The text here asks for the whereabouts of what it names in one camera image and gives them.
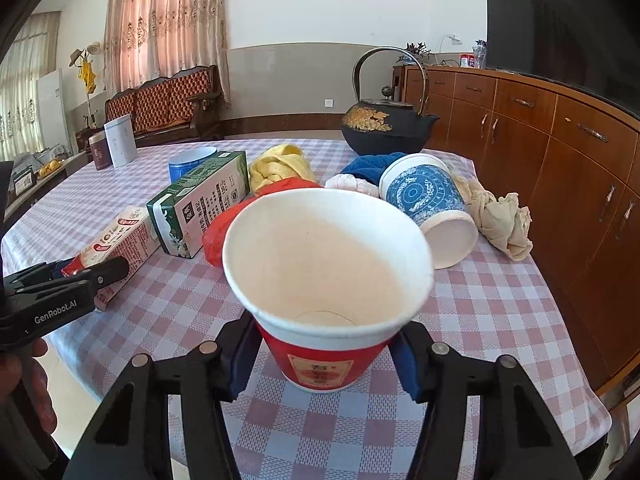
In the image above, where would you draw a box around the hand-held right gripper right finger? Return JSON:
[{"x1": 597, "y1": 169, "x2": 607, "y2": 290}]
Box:
[{"x1": 387, "y1": 322, "x2": 583, "y2": 480}]

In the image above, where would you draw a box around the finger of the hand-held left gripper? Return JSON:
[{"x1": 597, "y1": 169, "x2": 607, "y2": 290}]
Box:
[
  {"x1": 10, "y1": 256, "x2": 131, "y2": 306},
  {"x1": 2, "y1": 260, "x2": 76, "y2": 287}
]

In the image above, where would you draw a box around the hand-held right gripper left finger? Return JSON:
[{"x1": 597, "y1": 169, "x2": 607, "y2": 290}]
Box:
[{"x1": 62, "y1": 312, "x2": 263, "y2": 480}]

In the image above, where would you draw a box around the red and white carton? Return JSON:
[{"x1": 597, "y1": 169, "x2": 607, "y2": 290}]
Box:
[{"x1": 61, "y1": 205, "x2": 161, "y2": 311}]

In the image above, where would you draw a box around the red paper cup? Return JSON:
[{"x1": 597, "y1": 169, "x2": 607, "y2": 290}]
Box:
[{"x1": 221, "y1": 190, "x2": 435, "y2": 395}]

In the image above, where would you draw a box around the person's left hand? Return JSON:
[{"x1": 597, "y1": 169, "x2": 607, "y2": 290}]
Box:
[{"x1": 0, "y1": 337, "x2": 58, "y2": 436}]

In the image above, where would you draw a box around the pink checkered tablecloth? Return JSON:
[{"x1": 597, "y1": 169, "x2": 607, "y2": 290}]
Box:
[{"x1": 0, "y1": 137, "x2": 613, "y2": 480}]

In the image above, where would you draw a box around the low wooden cabinet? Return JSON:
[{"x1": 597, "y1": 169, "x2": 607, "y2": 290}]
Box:
[{"x1": 0, "y1": 150, "x2": 91, "y2": 231}]

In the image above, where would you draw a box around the red cloth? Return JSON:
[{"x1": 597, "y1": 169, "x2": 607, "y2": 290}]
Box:
[{"x1": 201, "y1": 178, "x2": 323, "y2": 268}]

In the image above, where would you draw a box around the green milk carton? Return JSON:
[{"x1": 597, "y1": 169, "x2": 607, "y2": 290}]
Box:
[{"x1": 146, "y1": 151, "x2": 251, "y2": 259}]

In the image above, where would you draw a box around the maroon tin canister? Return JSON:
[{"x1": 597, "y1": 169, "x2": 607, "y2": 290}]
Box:
[{"x1": 88, "y1": 131, "x2": 114, "y2": 171}]

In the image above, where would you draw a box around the plain blue paper cup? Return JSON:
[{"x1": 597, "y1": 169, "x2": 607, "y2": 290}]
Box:
[{"x1": 168, "y1": 146, "x2": 219, "y2": 184}]

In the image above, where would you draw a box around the white tin canister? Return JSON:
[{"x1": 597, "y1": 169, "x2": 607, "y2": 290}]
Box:
[{"x1": 103, "y1": 114, "x2": 137, "y2": 169}]

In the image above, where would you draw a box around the white standing air conditioner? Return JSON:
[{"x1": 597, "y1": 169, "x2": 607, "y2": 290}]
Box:
[{"x1": 36, "y1": 68, "x2": 68, "y2": 153}]

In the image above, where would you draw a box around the coat rack with hats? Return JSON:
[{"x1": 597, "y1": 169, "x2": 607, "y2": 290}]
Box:
[{"x1": 69, "y1": 41, "x2": 103, "y2": 131}]

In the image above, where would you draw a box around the beige cloth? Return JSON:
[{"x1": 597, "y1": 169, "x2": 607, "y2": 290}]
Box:
[{"x1": 457, "y1": 177, "x2": 533, "y2": 262}]

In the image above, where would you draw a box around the blue patterned paper cup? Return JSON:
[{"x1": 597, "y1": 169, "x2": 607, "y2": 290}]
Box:
[{"x1": 378, "y1": 153, "x2": 479, "y2": 269}]

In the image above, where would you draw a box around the wooden upholstered sofa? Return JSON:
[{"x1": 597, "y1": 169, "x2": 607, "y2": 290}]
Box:
[{"x1": 104, "y1": 65, "x2": 224, "y2": 148}]

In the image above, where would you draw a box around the white cloth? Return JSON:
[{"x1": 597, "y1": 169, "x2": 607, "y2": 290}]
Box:
[{"x1": 324, "y1": 173, "x2": 382, "y2": 201}]

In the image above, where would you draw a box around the sheer window curtain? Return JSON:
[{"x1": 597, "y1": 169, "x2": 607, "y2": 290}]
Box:
[{"x1": 0, "y1": 12, "x2": 61, "y2": 161}]

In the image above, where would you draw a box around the blue cloth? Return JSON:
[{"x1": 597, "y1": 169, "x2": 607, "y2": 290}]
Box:
[{"x1": 345, "y1": 152, "x2": 408, "y2": 186}]

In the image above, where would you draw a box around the yellow garment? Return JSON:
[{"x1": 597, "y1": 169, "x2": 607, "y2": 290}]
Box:
[{"x1": 77, "y1": 58, "x2": 97, "y2": 93}]

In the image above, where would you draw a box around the yellow cloth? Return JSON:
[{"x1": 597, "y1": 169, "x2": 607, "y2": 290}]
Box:
[{"x1": 248, "y1": 143, "x2": 317, "y2": 196}]

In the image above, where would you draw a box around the black iron teapot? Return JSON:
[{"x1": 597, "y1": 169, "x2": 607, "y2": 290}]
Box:
[{"x1": 341, "y1": 46, "x2": 441, "y2": 157}]

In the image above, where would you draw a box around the wooden sideboard cabinet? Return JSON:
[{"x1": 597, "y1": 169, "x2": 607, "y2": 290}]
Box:
[{"x1": 392, "y1": 64, "x2": 640, "y2": 401}]

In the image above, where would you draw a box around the embroidered pink curtain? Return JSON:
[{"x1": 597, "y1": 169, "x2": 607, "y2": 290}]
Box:
[{"x1": 102, "y1": 0, "x2": 232, "y2": 108}]

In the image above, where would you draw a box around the small potted plant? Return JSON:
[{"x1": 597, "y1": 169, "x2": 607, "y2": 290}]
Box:
[{"x1": 397, "y1": 42, "x2": 432, "y2": 66}]

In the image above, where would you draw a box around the black television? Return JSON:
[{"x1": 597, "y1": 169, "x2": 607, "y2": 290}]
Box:
[{"x1": 486, "y1": 0, "x2": 640, "y2": 121}]

